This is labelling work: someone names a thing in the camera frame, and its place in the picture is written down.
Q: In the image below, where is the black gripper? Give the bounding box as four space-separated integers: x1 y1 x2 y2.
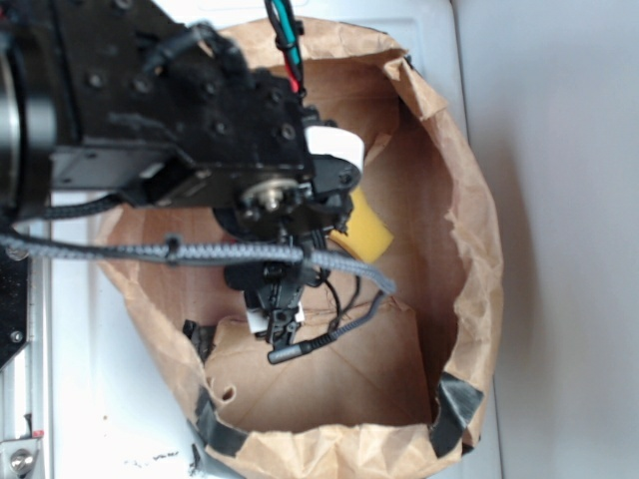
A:
215 122 364 349

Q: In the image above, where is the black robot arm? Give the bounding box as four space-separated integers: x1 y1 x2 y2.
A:
1 1 364 361

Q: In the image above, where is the yellow sponge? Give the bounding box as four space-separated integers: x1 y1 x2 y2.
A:
328 188 394 263

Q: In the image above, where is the brown paper bag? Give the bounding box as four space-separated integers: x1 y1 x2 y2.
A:
102 18 503 478

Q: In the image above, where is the black mounting plate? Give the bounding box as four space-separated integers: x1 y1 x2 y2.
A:
0 247 32 372

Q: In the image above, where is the grey braided cable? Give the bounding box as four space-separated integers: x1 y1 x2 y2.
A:
0 227 398 365

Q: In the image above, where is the red green wire bundle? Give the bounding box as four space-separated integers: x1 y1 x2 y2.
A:
263 0 309 97

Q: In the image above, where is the aluminium frame rail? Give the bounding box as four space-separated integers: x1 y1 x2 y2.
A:
0 0 54 479

